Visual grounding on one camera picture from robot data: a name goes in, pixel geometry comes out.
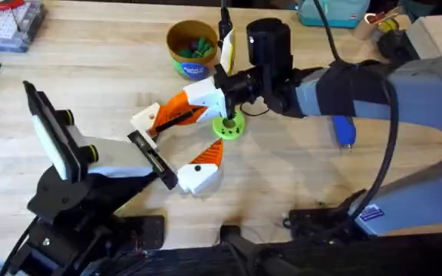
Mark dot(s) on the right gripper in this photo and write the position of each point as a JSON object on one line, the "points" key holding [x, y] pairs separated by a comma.
{"points": [[271, 46]]}

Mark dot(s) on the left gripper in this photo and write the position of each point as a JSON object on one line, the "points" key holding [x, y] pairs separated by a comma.
{"points": [[121, 157]]}

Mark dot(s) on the orange ribbed wedge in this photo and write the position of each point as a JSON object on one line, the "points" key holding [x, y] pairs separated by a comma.
{"points": [[167, 125]]}

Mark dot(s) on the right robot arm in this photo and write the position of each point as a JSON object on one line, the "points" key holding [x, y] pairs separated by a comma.
{"points": [[416, 96]]}

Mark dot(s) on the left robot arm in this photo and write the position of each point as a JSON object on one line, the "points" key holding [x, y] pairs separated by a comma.
{"points": [[71, 249]]}

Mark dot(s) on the green disc with holes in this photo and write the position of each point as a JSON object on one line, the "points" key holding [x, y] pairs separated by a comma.
{"points": [[226, 132]]}

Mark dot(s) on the brown toy tub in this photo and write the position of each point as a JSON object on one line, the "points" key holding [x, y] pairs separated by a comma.
{"points": [[192, 65]]}

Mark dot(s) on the right wrist upright plate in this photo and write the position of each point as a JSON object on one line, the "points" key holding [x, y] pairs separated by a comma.
{"points": [[228, 51]]}

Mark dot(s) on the teal box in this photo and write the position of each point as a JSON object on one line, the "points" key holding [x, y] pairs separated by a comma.
{"points": [[332, 13]]}

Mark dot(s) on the cup of tools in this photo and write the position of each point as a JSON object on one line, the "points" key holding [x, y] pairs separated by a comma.
{"points": [[378, 25]]}

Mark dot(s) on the clear plastic parts box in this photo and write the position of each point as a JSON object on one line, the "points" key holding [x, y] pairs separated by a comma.
{"points": [[6, 32]]}

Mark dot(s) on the white box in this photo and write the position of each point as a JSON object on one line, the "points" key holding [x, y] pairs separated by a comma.
{"points": [[436, 34]]}

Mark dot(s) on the black rail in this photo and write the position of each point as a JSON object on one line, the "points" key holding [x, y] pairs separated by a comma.
{"points": [[359, 257]]}

